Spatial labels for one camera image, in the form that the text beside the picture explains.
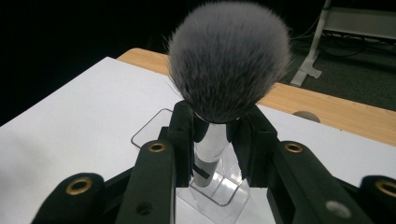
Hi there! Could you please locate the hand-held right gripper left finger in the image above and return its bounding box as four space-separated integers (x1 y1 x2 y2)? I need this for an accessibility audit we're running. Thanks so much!
158 100 196 189

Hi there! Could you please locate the white board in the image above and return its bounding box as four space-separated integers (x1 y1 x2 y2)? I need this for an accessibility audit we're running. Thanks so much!
0 56 396 224

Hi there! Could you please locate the clear acrylic organizer box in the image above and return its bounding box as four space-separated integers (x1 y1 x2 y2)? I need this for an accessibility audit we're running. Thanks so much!
130 107 252 208

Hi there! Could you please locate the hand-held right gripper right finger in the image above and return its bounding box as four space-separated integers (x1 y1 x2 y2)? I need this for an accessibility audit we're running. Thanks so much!
228 104 279 189

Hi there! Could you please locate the grey table grommet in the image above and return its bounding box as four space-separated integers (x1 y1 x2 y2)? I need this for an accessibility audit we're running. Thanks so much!
292 110 321 124

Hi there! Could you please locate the white metal frame desk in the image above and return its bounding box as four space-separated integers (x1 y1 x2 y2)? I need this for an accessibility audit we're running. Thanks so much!
290 0 396 89

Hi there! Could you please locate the black makeup brush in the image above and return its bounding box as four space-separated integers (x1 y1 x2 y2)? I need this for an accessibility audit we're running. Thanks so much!
167 1 292 189

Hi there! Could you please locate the wooden table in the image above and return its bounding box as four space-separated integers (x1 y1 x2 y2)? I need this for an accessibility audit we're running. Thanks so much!
117 47 396 147

